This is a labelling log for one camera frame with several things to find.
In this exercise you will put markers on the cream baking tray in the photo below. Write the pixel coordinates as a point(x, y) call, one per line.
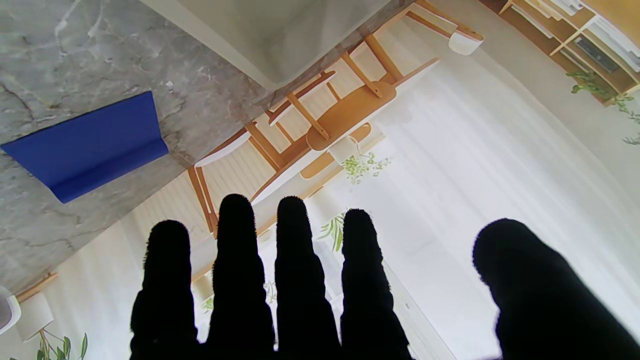
point(275, 35)

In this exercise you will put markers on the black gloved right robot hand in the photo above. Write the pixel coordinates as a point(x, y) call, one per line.
point(300, 300)

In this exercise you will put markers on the blue scraper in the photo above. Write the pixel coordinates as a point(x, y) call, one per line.
point(90, 147)

